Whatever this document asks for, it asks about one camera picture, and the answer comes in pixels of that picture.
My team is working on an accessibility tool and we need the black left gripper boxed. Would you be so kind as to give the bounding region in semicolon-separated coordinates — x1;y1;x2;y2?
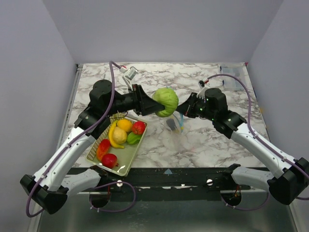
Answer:
105;85;165;116

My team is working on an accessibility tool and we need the green cabbage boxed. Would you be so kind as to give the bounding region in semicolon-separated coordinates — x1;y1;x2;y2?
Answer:
152;87;179;117

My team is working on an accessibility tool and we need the yellow lemon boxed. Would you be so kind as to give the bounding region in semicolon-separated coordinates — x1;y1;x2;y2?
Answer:
116;118;133;132

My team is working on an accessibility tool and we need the clear zip top bag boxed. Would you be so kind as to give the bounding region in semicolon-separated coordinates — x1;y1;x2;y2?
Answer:
165;111;188;152

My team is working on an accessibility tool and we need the red pomegranate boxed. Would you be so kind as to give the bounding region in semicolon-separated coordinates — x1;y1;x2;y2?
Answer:
101;153;119;169

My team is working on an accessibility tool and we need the red apple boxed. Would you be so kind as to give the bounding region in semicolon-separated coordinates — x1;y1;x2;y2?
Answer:
131;121;147;135

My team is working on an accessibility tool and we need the yellow pear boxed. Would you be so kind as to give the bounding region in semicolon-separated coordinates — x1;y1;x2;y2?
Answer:
112;127;127;145

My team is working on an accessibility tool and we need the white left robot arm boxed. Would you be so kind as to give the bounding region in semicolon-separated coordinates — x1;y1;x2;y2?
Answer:
20;80;164;214

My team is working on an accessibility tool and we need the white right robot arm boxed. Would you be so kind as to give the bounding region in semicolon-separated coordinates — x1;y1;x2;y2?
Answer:
176;88;309;205

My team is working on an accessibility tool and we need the green starfruit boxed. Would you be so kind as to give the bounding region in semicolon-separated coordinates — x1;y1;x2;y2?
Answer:
126;132;142;145

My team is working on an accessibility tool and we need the yellow banana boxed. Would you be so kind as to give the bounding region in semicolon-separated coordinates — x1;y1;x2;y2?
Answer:
108;120;125;149

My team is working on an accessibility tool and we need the clear plastic screw box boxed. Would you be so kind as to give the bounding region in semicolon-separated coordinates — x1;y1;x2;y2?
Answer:
219;64;247;91

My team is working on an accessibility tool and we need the green perforated plastic basket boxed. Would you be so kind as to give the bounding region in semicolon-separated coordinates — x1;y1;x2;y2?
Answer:
86;113;147;176

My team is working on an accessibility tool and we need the red orange mango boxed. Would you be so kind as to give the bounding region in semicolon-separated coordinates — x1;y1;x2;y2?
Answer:
96;139;111;161

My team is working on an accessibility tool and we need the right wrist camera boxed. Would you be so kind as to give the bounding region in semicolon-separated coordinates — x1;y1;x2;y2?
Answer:
197;79;209;98

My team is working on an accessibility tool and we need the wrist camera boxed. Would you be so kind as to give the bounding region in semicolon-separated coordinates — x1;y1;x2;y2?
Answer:
197;79;209;98
119;66;138;90

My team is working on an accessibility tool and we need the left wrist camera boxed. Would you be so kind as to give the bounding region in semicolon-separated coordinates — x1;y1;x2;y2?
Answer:
119;66;138;90

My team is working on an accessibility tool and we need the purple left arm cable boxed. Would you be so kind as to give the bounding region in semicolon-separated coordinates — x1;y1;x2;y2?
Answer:
26;60;137;218

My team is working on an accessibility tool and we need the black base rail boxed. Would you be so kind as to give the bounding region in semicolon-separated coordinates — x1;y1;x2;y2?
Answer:
79;164;264;201

